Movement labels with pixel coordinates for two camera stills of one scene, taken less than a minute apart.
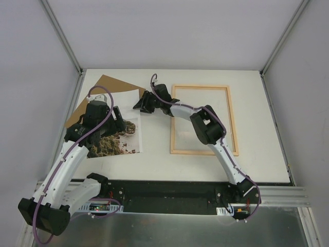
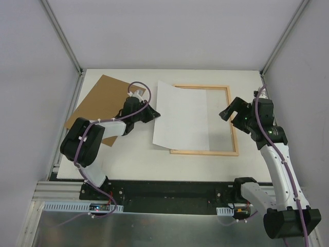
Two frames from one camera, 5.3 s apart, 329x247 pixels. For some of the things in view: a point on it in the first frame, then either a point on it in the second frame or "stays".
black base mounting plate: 178,197 stays
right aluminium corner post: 299,9 stays
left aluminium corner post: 61,36 stays
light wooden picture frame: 172,120 stays
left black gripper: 116,119 -> 145,113
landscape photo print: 125,141 -> 183,124
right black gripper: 149,101 -> 238,116
